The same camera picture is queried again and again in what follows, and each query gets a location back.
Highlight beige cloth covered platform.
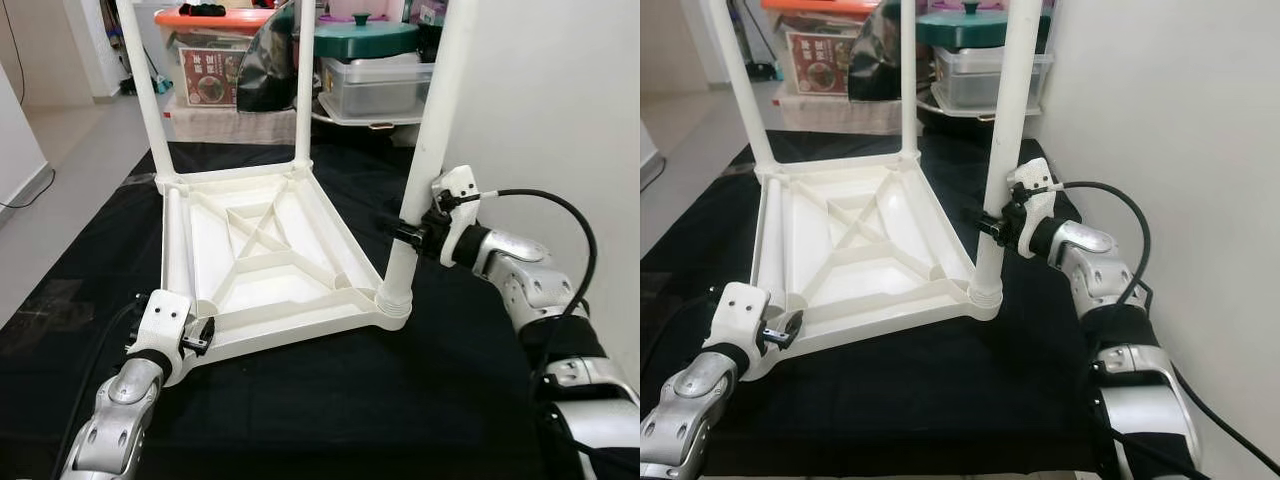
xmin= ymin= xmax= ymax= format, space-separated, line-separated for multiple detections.
xmin=165 ymin=100 xmax=301 ymax=146
xmin=775 ymin=85 xmax=906 ymax=136

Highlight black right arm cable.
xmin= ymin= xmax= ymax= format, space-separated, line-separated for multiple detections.
xmin=1040 ymin=180 xmax=1280 ymax=480
xmin=462 ymin=187 xmax=641 ymax=471

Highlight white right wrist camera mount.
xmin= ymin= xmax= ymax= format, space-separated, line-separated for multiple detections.
xmin=430 ymin=165 xmax=483 ymax=266
xmin=1005 ymin=158 xmax=1057 ymax=257

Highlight clear box with orange lid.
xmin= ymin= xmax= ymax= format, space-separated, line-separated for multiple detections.
xmin=762 ymin=0 xmax=881 ymax=96
xmin=155 ymin=5 xmax=276 ymax=109

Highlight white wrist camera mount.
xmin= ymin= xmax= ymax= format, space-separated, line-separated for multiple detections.
xmin=430 ymin=165 xmax=483 ymax=266
xmin=702 ymin=283 xmax=771 ymax=383
xmin=1005 ymin=158 xmax=1057 ymax=257
xmin=128 ymin=289 xmax=198 ymax=389

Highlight clear plastic container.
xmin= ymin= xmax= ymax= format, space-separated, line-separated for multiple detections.
xmin=320 ymin=55 xmax=436 ymax=121
xmin=932 ymin=45 xmax=1053 ymax=113

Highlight black wok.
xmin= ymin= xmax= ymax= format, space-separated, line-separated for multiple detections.
xmin=310 ymin=100 xmax=421 ymax=132
xmin=915 ymin=88 xmax=1001 ymax=117

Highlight white plastic table top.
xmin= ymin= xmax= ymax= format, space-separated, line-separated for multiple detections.
xmin=150 ymin=165 xmax=413 ymax=389
xmin=740 ymin=150 xmax=1004 ymax=383

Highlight green round pot lid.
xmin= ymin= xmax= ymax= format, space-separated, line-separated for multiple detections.
xmin=313 ymin=12 xmax=421 ymax=61
xmin=917 ymin=3 xmax=1011 ymax=51

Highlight dark package with label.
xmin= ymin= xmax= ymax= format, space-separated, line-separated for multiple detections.
xmin=415 ymin=0 xmax=447 ymax=61

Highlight glossy black bag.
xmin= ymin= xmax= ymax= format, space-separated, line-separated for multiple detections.
xmin=235 ymin=5 xmax=298 ymax=113
xmin=848 ymin=0 xmax=906 ymax=101

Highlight black tablecloth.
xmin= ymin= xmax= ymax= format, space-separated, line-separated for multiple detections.
xmin=0 ymin=140 xmax=561 ymax=480
xmin=640 ymin=130 xmax=1101 ymax=476

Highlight clear tape strip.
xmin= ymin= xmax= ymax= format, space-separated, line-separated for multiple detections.
xmin=20 ymin=280 xmax=83 ymax=323

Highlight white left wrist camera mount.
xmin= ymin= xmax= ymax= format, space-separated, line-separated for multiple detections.
xmin=702 ymin=283 xmax=771 ymax=383
xmin=128 ymin=289 xmax=198 ymax=389

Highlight red printed carton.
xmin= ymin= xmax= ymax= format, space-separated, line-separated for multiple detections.
xmin=180 ymin=48 xmax=246 ymax=107
xmin=787 ymin=30 xmax=851 ymax=96

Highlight green black floor mop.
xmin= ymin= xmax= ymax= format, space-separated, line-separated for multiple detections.
xmin=745 ymin=20 xmax=781 ymax=81
xmin=120 ymin=40 xmax=171 ymax=97

